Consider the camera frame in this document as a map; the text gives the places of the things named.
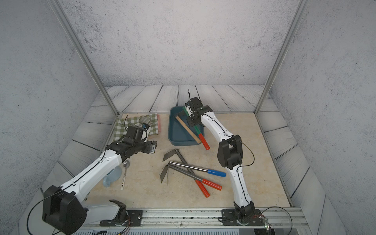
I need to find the green red handle hoe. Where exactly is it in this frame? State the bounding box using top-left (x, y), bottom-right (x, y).
top-left (183, 106), bottom-right (210, 150)

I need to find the blue handle metal hoe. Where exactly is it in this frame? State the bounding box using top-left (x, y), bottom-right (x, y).
top-left (169, 161), bottom-right (226, 177)

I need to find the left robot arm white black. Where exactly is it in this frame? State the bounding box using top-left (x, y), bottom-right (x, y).
top-left (41, 123), bottom-right (157, 235)

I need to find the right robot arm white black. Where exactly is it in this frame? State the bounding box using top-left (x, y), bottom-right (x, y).
top-left (185, 97), bottom-right (256, 225)

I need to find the teal plastic storage box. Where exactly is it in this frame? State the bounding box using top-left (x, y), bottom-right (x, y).
top-left (168, 106), bottom-right (201, 146)

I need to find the green white checkered cloth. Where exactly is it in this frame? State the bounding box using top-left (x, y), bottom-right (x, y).
top-left (113, 114), bottom-right (158, 141)

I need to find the metal spoon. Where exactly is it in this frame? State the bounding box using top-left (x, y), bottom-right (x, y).
top-left (120, 159), bottom-right (130, 191)

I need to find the striped ceramic cup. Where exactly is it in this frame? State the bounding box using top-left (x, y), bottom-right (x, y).
top-left (139, 116), bottom-right (153, 129)

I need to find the pink tray under cloth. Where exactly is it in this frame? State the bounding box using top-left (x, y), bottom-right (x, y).
top-left (157, 114), bottom-right (162, 134)

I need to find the light blue plastic cup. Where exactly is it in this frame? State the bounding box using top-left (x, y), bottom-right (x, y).
top-left (102, 166), bottom-right (122, 188)

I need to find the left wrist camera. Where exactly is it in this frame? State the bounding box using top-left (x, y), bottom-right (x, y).
top-left (146, 141), bottom-right (157, 154)

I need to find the red handle hoe lower blade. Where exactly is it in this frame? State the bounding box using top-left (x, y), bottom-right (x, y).
top-left (160, 164), bottom-right (222, 191)

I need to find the red handle hoe blade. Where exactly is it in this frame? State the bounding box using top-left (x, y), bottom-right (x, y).
top-left (162, 149), bottom-right (211, 198)
top-left (160, 164), bottom-right (222, 191)

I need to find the red handle hoe upper blade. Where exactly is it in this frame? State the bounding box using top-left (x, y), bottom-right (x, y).
top-left (162, 149), bottom-right (211, 198)

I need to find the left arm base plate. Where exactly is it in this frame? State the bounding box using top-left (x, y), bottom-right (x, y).
top-left (99, 209), bottom-right (144, 227)

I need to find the right aluminium frame post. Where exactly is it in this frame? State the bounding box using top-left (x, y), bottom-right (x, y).
top-left (254, 0), bottom-right (309, 116)

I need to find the aluminium frame post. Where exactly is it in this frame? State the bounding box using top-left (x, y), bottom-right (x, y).
top-left (48, 0), bottom-right (119, 116)
top-left (254, 0), bottom-right (309, 116)

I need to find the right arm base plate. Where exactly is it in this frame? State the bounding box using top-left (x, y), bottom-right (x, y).
top-left (218, 209), bottom-right (264, 226)

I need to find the aluminium front rail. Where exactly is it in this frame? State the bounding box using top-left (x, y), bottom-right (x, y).
top-left (75, 207), bottom-right (311, 235)

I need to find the left aluminium frame post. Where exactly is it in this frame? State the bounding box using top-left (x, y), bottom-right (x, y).
top-left (48, 0), bottom-right (119, 116)

